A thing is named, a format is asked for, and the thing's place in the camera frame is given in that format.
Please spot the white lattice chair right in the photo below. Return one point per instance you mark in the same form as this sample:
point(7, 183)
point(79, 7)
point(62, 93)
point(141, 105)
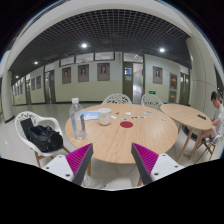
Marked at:
point(151, 100)

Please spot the dark open door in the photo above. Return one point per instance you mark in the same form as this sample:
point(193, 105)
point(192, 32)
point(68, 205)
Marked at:
point(128, 79)

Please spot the black phone on table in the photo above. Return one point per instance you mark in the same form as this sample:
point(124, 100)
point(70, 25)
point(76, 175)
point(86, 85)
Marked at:
point(202, 117)

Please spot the small card on table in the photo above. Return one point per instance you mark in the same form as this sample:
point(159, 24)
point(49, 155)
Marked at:
point(137, 117)

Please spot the red poster on wall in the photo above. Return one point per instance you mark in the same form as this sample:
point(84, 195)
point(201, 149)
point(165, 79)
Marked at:
point(173, 81)

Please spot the white chair left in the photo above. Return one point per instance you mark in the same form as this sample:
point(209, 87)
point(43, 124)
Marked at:
point(37, 120)

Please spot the clear plastic water bottle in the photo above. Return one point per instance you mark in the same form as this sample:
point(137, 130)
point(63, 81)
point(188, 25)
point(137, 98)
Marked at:
point(77, 119)

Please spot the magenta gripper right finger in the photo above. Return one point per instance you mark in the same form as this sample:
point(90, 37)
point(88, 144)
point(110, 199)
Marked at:
point(152, 166)

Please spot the framed portrait left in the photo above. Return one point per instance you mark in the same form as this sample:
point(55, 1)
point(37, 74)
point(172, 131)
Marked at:
point(66, 75)

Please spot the framed portrait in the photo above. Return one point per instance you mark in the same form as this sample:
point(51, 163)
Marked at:
point(66, 75)
point(83, 73)
point(157, 75)
point(103, 71)

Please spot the white lattice chair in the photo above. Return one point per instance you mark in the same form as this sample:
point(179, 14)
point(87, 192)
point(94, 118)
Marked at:
point(151, 100)
point(117, 98)

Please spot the round wooden table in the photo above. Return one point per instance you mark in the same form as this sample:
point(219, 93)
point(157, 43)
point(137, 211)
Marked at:
point(112, 143)
point(187, 116)

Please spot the wooden chair of person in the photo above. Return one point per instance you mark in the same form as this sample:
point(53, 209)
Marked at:
point(210, 145)

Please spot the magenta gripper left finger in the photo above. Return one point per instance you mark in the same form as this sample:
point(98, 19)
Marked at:
point(73, 166)

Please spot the seated person in white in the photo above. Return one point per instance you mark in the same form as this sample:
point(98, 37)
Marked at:
point(217, 120)

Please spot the black bag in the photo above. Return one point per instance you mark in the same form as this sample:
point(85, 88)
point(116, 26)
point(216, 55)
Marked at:
point(43, 137)

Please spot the framed portrait middle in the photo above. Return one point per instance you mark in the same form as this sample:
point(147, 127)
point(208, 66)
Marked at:
point(83, 73)

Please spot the red round coaster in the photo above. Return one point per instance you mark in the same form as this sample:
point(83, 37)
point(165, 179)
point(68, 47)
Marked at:
point(126, 124)

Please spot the white chair near bottom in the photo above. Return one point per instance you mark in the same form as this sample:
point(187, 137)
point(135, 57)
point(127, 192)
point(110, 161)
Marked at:
point(115, 184)

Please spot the framed portrait far right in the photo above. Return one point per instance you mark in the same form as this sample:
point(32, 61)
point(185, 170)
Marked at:
point(157, 75)

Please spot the white cup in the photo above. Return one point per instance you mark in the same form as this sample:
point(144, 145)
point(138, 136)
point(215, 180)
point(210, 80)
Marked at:
point(104, 116)

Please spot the white lattice chair centre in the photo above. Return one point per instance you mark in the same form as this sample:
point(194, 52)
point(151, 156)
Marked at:
point(117, 98)

